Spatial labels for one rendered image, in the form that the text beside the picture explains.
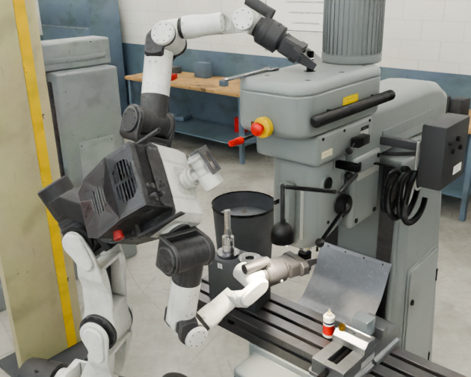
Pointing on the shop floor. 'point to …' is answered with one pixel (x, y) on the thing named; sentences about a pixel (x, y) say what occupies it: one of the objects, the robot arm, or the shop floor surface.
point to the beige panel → (25, 191)
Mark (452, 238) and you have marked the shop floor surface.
